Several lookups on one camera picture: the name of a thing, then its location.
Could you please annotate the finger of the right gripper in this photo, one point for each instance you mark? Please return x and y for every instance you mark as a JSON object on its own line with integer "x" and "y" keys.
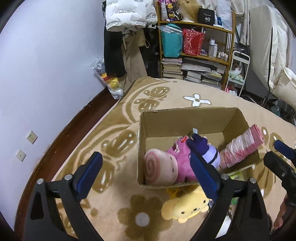
{"x": 284, "y": 149}

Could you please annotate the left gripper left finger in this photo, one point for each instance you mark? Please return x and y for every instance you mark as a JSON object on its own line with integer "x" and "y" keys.
{"x": 86, "y": 174}

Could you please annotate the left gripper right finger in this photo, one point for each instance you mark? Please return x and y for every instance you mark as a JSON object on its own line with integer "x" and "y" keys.
{"x": 207, "y": 176}

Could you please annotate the navy purple witch-hat plush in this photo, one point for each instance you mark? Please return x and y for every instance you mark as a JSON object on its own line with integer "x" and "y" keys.
{"x": 209, "y": 152}

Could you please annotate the pink plush bear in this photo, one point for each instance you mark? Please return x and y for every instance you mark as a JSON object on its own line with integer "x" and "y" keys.
{"x": 182, "y": 153}

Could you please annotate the pink swirl pig plush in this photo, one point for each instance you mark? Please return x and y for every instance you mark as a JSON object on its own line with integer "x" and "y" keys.
{"x": 160, "y": 168}

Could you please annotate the green tissue pack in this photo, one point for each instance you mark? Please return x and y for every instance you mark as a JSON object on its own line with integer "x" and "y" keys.
{"x": 237, "y": 185}

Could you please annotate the yellow dog plush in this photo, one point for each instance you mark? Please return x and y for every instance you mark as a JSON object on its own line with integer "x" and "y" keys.
{"x": 186, "y": 207}

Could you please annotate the beige flower-pattern carpet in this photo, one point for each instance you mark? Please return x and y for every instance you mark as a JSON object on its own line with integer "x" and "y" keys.
{"x": 146, "y": 188}

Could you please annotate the open cardboard box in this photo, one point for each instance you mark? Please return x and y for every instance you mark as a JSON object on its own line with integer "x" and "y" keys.
{"x": 170, "y": 138}

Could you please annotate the plastic bag of toys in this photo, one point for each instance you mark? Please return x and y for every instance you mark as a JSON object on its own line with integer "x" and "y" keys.
{"x": 110, "y": 82}

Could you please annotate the white metal trolley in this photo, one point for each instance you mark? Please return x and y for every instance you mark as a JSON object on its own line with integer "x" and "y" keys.
{"x": 237, "y": 74}

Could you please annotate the stack of books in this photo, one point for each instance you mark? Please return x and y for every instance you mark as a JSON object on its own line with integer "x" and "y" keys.
{"x": 206, "y": 72}

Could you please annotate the wooden bookshelf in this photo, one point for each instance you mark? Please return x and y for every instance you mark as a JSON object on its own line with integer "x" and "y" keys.
{"x": 218, "y": 43}

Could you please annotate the red patterned bag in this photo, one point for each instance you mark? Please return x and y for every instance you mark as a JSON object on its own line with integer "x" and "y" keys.
{"x": 192, "y": 42}

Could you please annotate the beige hanging coat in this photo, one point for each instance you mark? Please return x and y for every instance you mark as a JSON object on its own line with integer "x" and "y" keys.
{"x": 132, "y": 58}

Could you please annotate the teal bag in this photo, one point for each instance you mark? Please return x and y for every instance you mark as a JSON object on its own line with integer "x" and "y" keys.
{"x": 172, "y": 40}

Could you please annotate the black box marked 40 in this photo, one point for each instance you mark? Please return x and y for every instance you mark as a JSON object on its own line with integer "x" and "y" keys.
{"x": 206, "y": 16}

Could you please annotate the white puffer jacket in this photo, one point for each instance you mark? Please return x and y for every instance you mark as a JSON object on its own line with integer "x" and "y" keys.
{"x": 130, "y": 15}

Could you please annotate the blonde wig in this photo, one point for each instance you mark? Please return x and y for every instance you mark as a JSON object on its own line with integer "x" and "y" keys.
{"x": 189, "y": 10}

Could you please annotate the upper wall socket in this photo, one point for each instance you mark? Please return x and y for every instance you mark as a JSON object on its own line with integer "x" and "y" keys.
{"x": 32, "y": 137}

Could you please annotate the wall socket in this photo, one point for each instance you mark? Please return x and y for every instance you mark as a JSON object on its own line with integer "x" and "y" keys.
{"x": 32, "y": 137}
{"x": 20, "y": 155}

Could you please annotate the lower wall socket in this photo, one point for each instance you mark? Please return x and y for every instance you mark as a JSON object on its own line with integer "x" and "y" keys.
{"x": 20, "y": 155}

